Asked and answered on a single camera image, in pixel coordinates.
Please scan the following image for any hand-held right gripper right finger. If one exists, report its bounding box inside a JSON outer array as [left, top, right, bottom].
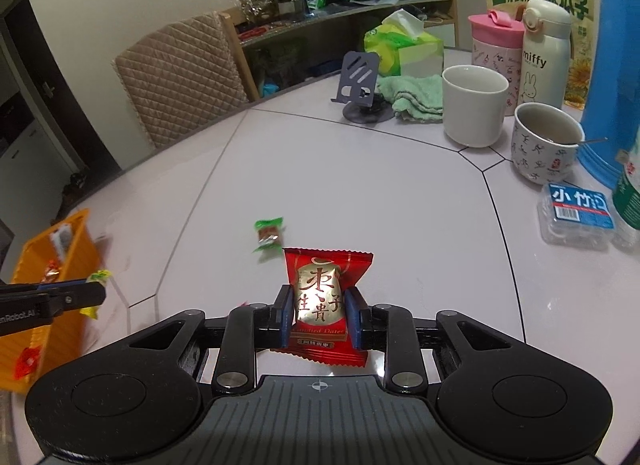
[[345, 286, 526, 391]]

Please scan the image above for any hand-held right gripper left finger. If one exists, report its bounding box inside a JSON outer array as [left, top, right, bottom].
[[127, 285, 296, 393]]

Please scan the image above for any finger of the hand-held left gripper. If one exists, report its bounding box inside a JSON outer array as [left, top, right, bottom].
[[36, 281, 107, 318]]

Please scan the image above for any yellow candy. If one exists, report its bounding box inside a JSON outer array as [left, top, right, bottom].
[[84, 269, 113, 321]]

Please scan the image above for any orange plastic basket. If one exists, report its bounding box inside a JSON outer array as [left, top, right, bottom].
[[0, 209, 106, 393]]

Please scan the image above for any black white snack packet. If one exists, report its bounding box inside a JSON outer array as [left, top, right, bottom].
[[50, 226, 76, 262]]

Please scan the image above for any red gold date snack packet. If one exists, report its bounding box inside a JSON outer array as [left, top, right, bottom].
[[270, 247, 375, 370]]

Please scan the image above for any green candy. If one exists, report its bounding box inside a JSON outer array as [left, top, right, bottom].
[[252, 217, 285, 254]]

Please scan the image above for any small red wrapped candy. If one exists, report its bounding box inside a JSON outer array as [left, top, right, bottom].
[[15, 347, 42, 377]]

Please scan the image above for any green towel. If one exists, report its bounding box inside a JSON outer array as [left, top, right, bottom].
[[377, 74, 446, 123]]

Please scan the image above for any plain white cup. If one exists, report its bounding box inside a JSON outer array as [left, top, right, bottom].
[[441, 65, 510, 148]]

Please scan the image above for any beige quilted chair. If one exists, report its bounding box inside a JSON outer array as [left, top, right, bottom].
[[114, 11, 251, 150]]

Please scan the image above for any grey phone stand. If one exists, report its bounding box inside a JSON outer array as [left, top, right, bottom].
[[331, 51, 396, 124]]

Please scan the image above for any clear plastic box blue label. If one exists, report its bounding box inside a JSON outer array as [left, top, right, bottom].
[[539, 181, 615, 248]]

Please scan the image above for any white patterned cup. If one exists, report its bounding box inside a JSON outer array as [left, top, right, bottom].
[[511, 103, 586, 184]]

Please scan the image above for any green tissue pack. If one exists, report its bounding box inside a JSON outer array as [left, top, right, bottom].
[[363, 9, 445, 78]]

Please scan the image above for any wooden shelf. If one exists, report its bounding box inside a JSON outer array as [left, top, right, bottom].
[[220, 0, 458, 102]]

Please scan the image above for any pink tumbler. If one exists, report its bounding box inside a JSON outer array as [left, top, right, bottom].
[[467, 10, 526, 116]]

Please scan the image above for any metal spoon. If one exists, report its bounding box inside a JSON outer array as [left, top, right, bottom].
[[547, 136, 608, 148]]

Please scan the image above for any green label plastic bottle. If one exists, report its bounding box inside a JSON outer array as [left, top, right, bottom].
[[612, 150, 640, 248]]

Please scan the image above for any orange lid glass jar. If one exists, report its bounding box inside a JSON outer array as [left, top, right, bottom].
[[237, 0, 280, 26]]

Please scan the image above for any white thermos bottle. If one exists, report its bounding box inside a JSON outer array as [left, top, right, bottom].
[[520, 0, 573, 108]]

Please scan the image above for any blue plastic jug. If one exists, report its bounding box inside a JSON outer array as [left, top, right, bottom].
[[577, 0, 640, 190]]

